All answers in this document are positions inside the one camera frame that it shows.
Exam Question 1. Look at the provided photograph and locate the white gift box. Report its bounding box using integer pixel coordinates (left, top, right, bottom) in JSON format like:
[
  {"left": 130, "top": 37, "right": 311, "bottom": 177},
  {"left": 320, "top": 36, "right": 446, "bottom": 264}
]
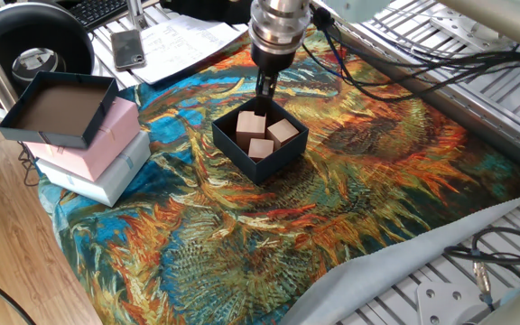
[{"left": 35, "top": 129, "right": 152, "bottom": 208}]

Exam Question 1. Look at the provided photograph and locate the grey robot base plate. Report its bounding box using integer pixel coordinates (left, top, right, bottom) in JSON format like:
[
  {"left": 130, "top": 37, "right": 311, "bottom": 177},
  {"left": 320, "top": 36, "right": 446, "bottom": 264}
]
[{"left": 416, "top": 282, "right": 487, "bottom": 325}]

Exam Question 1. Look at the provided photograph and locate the black cable with metal connector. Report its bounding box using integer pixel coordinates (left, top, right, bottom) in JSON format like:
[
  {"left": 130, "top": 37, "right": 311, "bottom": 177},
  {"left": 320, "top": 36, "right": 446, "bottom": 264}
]
[{"left": 443, "top": 227, "right": 520, "bottom": 312}]

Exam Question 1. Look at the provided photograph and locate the black computer keyboard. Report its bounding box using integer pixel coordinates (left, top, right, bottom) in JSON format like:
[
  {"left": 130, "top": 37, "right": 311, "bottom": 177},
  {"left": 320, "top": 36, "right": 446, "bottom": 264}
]
[{"left": 68, "top": 0, "right": 130, "bottom": 31}]

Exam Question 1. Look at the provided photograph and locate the grey perforated metal plate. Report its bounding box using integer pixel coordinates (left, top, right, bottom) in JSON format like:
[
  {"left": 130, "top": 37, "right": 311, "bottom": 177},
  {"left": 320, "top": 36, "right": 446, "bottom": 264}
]
[{"left": 431, "top": 8, "right": 514, "bottom": 51}]

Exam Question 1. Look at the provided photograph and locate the silver metal stand post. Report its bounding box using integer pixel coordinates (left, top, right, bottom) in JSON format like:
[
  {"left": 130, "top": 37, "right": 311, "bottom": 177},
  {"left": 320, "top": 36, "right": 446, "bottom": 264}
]
[{"left": 126, "top": 0, "right": 149, "bottom": 31}]

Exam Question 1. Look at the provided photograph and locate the dark blue gift box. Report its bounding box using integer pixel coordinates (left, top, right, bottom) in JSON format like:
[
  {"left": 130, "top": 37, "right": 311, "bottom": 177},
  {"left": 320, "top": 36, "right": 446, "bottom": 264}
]
[{"left": 211, "top": 93, "right": 310, "bottom": 186}]

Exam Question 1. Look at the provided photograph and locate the white printed paper sheet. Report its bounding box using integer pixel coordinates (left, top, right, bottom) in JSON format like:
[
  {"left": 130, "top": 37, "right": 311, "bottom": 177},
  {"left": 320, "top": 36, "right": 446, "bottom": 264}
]
[{"left": 131, "top": 14, "right": 248, "bottom": 86}]

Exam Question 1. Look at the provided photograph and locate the black fabric bag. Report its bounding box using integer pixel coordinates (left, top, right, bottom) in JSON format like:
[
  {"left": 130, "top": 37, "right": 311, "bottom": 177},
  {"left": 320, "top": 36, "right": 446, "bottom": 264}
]
[{"left": 159, "top": 0, "right": 255, "bottom": 26}]

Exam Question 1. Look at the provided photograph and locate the light wooden cube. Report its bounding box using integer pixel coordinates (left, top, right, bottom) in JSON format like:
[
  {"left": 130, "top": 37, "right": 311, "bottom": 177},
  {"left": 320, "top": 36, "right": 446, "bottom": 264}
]
[
  {"left": 246, "top": 137, "right": 275, "bottom": 163},
  {"left": 236, "top": 110, "right": 268, "bottom": 153},
  {"left": 266, "top": 117, "right": 301, "bottom": 150}
]

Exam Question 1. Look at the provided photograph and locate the dark blue box lid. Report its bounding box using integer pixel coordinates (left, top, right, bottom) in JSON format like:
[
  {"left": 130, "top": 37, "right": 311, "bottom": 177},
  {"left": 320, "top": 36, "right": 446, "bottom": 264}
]
[{"left": 0, "top": 70, "right": 120, "bottom": 150}]

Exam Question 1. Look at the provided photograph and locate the thin black wire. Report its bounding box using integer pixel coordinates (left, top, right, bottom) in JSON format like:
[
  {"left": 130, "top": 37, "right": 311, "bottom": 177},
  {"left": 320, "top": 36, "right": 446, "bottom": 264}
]
[{"left": 17, "top": 140, "right": 41, "bottom": 188}]

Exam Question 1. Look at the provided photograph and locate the black smartphone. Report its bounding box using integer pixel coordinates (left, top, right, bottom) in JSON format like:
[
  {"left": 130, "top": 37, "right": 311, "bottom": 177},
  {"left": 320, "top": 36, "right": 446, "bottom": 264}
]
[{"left": 109, "top": 28, "right": 147, "bottom": 71}]

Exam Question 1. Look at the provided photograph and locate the pink gift box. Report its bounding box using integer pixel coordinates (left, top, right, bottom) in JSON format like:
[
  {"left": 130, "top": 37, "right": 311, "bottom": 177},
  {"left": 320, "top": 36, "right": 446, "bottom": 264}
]
[{"left": 23, "top": 96, "right": 142, "bottom": 182}]

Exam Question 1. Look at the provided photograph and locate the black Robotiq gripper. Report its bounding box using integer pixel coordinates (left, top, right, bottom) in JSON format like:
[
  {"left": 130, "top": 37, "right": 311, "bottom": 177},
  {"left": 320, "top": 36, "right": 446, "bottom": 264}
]
[{"left": 250, "top": 42, "right": 297, "bottom": 114}]

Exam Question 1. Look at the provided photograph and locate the sunflower painting print cloth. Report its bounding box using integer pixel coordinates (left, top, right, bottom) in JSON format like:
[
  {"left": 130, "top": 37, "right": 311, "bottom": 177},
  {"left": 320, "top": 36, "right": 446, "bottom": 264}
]
[{"left": 37, "top": 24, "right": 520, "bottom": 325}]

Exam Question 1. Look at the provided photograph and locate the aluminium table frame rail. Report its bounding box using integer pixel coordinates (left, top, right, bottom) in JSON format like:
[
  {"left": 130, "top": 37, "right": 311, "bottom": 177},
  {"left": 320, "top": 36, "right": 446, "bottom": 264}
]
[{"left": 311, "top": 0, "right": 520, "bottom": 181}]

